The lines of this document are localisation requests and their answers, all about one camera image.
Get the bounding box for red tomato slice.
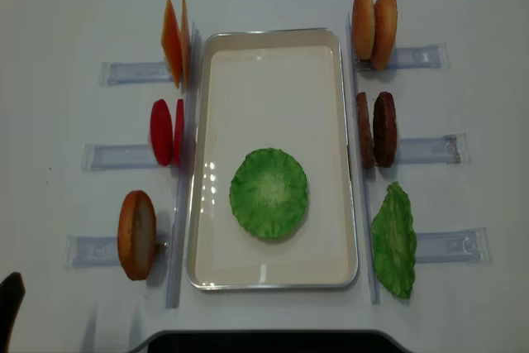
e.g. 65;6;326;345
173;98;184;167
150;99;173;166

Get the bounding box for green lettuce leaf on tray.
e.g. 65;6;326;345
229;148;308;241

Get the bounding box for brown meat patty inner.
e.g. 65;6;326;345
356;92;375;169

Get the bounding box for brown meat patty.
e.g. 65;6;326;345
356;92;375;169
373;92;398;168

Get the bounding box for brown meat patty outer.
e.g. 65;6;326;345
373;92;398;168

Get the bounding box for bread bun slice front left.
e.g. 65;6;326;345
117;190;156;280

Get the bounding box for bread bun slice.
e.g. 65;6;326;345
351;0;375;60
370;0;398;70
117;190;156;280

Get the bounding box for orange cheese slice outer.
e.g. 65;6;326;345
160;0;183;88

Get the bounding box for orange cheese slice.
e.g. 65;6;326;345
180;0;191;88
160;0;183;88

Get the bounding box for orange cheese slice inner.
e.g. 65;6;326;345
180;0;191;88

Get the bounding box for green lettuce leaf in holder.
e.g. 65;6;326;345
371;182;417;299

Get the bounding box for bread bun slice far inner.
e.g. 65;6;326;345
351;0;375;60

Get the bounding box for bread bun slice far outer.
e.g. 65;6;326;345
370;0;398;70

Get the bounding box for white rectangular metal tray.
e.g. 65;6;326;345
186;28;358;290

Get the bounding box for clear long left divider strip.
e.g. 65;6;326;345
165;22;203;309

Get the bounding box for clear long divider strip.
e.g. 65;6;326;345
346;12;380;305
165;22;203;309

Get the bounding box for clear long right divider strip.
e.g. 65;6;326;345
346;12;380;305

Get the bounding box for black object left corner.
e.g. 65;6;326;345
0;272;26;352

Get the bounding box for clear holder rail tomato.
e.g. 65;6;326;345
81;144;160;171

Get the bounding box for clear holder rail cheese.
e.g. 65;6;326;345
98;62;173;86

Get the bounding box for clear holder rail patties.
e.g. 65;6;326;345
394;134;469;165

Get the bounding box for clear holder rail right bread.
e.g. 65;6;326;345
355;41;450;73

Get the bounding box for clear holder rail bread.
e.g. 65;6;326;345
355;41;450;73
64;234;170;270

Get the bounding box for clear holder rail left bread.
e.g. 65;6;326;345
64;234;170;270

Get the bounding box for clear holder rail lettuce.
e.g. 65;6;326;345
416;227;491;264

